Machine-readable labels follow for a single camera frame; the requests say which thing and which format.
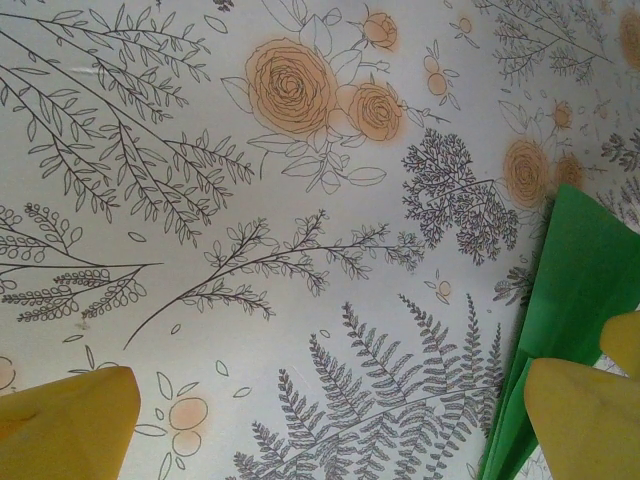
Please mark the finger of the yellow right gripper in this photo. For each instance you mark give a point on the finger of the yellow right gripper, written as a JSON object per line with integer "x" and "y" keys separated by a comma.
{"x": 622, "y": 345}

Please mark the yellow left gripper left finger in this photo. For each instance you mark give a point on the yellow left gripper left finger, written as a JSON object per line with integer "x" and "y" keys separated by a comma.
{"x": 60, "y": 430}

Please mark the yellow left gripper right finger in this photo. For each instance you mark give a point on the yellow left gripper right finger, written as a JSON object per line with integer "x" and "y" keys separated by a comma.
{"x": 590, "y": 430}

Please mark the green paper sheet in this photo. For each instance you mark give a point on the green paper sheet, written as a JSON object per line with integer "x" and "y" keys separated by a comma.
{"x": 575, "y": 260}

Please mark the floral patterned table cover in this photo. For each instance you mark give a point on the floral patterned table cover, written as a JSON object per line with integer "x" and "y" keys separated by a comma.
{"x": 250, "y": 200}

